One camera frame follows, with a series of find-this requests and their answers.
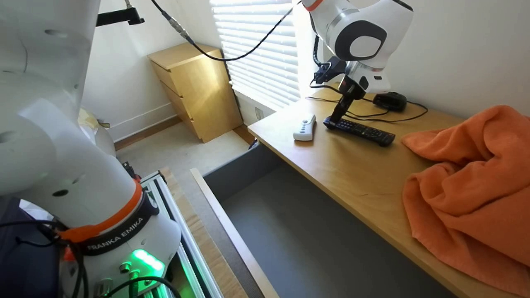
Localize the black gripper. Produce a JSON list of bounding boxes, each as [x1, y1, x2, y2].
[[325, 73, 369, 131]]

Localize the black remote control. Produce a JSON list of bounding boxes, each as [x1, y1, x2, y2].
[[321, 116, 397, 149]]

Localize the white remote control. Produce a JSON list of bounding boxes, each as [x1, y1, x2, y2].
[[291, 112, 318, 144]]

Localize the black round plug adapter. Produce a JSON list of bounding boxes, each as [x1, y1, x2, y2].
[[373, 91, 409, 114]]

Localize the light wooden desk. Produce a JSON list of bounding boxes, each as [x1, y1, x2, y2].
[[247, 81, 530, 298]]

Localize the white window blinds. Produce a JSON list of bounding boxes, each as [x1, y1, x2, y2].
[[207, 0, 303, 112]]

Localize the open grey desk drawer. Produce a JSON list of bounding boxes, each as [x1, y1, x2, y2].
[[189, 139, 460, 298]]

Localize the small wooden drawer chest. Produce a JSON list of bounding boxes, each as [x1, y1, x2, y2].
[[149, 41, 245, 144]]

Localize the orange cloth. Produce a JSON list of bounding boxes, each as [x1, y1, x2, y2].
[[399, 104, 530, 298]]

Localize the dark blue fabric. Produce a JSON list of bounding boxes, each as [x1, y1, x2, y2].
[[0, 194, 63, 298]]

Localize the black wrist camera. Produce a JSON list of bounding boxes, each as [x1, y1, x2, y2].
[[311, 56, 348, 86]]

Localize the white window frame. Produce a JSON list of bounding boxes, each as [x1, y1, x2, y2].
[[290, 0, 328, 103]]

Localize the thin black adapter cable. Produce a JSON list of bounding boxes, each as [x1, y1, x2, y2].
[[306, 81, 431, 124]]

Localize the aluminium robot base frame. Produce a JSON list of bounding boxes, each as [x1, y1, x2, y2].
[[117, 162, 223, 298]]

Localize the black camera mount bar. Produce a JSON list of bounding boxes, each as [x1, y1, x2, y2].
[[94, 0, 147, 28]]

